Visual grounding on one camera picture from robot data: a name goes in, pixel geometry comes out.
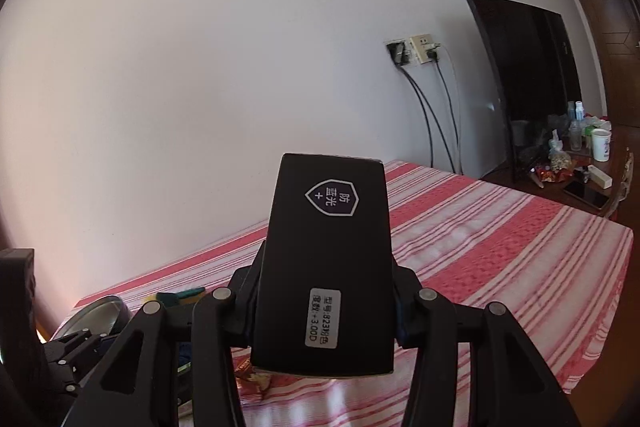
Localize red snack packet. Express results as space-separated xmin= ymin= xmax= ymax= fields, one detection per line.
xmin=234 ymin=354 xmax=273 ymax=403

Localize black glasses case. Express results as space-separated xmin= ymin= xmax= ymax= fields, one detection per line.
xmin=249 ymin=153 xmax=396 ymax=378

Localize dark wall socket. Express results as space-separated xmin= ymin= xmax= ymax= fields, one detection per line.
xmin=384 ymin=39 xmax=412 ymax=66

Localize dark wooden side table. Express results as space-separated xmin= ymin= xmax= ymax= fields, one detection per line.
xmin=480 ymin=127 xmax=633 ymax=220

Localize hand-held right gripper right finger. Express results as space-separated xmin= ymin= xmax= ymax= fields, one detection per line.
xmin=390 ymin=257 xmax=581 ymax=427

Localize clear bag of nuts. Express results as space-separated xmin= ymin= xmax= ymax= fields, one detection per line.
xmin=547 ymin=132 xmax=576 ymax=172

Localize thick black cable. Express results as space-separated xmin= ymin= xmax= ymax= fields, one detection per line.
xmin=399 ymin=63 xmax=435 ymax=168

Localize red striped desktop cloth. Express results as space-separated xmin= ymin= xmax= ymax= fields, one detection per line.
xmin=50 ymin=159 xmax=635 ymax=427

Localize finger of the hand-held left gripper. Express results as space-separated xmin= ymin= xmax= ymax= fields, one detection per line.
xmin=44 ymin=329 xmax=121 ymax=400

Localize white paper cup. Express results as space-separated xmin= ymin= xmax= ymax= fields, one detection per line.
xmin=591 ymin=129 xmax=613 ymax=162

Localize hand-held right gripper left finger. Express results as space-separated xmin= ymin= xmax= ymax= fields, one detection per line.
xmin=60 ymin=242 xmax=268 ymax=427

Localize black flat screen television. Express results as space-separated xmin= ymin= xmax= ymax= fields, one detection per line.
xmin=465 ymin=0 xmax=583 ymax=188

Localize black smartphone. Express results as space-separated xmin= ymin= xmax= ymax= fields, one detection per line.
xmin=562 ymin=181 xmax=611 ymax=212

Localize white wall socket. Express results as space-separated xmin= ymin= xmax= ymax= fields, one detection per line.
xmin=409 ymin=34 xmax=435 ymax=66

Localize red foil packets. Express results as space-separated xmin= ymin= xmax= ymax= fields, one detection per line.
xmin=530 ymin=166 xmax=572 ymax=186

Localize green yellow sponge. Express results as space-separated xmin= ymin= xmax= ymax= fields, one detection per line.
xmin=142 ymin=288 xmax=207 ymax=308

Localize round metal dish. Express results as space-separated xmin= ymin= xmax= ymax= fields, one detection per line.
xmin=65 ymin=294 xmax=132 ymax=339

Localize brown wooden door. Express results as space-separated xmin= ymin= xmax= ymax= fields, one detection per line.
xmin=545 ymin=0 xmax=640 ymax=128

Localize thin black cable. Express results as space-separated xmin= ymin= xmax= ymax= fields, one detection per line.
xmin=434 ymin=61 xmax=458 ymax=172

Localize white small box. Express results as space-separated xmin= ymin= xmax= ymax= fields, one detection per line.
xmin=587 ymin=164 xmax=614 ymax=188

